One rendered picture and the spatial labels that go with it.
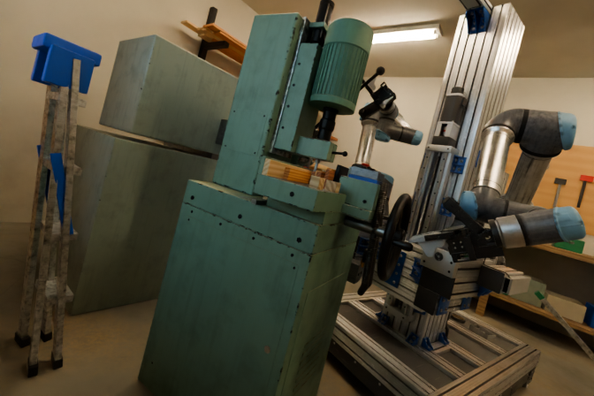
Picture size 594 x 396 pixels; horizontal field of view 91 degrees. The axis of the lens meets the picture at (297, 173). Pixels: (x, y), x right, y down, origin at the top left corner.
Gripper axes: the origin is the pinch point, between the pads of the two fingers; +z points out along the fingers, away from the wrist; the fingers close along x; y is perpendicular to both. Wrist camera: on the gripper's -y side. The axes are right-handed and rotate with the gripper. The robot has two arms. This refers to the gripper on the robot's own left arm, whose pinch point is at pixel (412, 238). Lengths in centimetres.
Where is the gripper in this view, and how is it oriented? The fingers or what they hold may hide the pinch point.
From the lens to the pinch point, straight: 89.1
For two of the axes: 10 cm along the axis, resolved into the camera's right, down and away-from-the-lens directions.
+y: 2.1, 9.6, -1.7
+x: 5.1, 0.4, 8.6
